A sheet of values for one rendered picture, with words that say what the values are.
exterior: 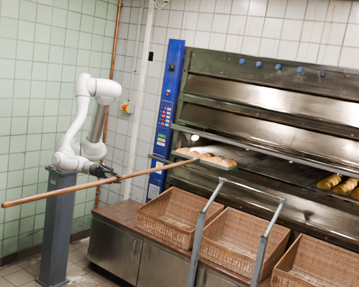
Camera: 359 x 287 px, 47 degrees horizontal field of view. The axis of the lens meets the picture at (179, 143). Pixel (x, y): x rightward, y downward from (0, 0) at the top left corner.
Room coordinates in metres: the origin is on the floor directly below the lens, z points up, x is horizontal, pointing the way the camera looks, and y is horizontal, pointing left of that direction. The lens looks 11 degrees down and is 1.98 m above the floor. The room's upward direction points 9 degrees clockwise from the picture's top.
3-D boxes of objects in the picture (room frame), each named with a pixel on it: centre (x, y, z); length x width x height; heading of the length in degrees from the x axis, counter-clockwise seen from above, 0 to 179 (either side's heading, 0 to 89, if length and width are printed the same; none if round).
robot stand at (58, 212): (3.15, 0.88, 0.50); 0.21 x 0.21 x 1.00; 57
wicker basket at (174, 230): (3.25, -0.10, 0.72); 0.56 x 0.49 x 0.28; 55
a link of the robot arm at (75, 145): (3.15, 0.87, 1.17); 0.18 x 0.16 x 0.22; 114
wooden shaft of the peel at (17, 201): (2.54, 0.32, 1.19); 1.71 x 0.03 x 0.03; 148
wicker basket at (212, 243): (2.93, -0.59, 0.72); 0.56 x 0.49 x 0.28; 57
